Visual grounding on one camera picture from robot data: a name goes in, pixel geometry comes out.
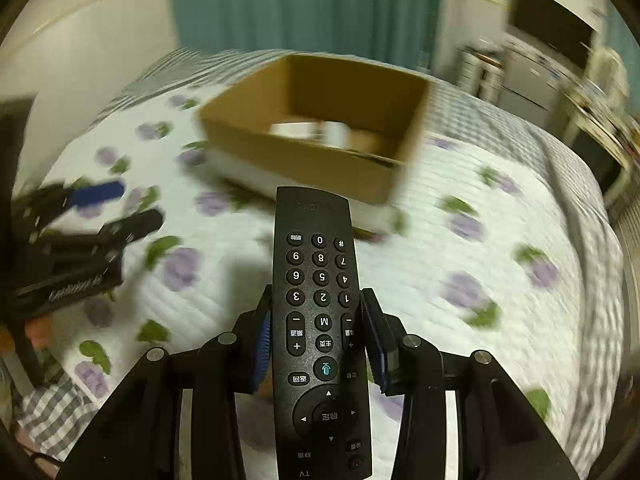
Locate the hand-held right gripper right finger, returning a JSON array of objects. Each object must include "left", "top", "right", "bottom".
[{"left": 361, "top": 287, "right": 572, "bottom": 480}]

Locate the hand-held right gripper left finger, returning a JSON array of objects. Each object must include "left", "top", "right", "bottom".
[{"left": 56, "top": 284, "right": 274, "bottom": 480}]

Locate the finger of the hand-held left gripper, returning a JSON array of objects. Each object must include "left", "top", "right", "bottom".
[
  {"left": 97, "top": 209, "right": 166, "bottom": 251},
  {"left": 60, "top": 181, "right": 126, "bottom": 209}
]

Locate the black TV remote control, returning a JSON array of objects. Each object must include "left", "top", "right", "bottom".
[{"left": 270, "top": 186, "right": 375, "bottom": 480}]

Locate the brown cardboard box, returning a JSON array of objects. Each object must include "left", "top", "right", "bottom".
[{"left": 198, "top": 53, "right": 433, "bottom": 207}]

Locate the floral quilted blanket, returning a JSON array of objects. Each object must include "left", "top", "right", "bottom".
[{"left": 20, "top": 50, "right": 626, "bottom": 480}]

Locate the checkered grey bedsheet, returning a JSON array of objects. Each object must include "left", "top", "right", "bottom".
[{"left": 17, "top": 380, "right": 101, "bottom": 463}]

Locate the white item in box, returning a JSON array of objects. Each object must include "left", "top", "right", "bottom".
[{"left": 269, "top": 120, "right": 353, "bottom": 148}]

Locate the teal curtain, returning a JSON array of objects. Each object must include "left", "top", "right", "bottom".
[{"left": 165, "top": 0, "right": 446, "bottom": 72}]

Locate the white drawer cabinet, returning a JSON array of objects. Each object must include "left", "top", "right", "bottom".
[{"left": 457, "top": 46, "right": 506, "bottom": 106}]

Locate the cluttered white desk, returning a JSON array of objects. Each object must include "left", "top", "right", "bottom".
[{"left": 562, "top": 45, "right": 640, "bottom": 196}]

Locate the black television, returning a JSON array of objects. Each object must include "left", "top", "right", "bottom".
[{"left": 507, "top": 0, "right": 596, "bottom": 72}]

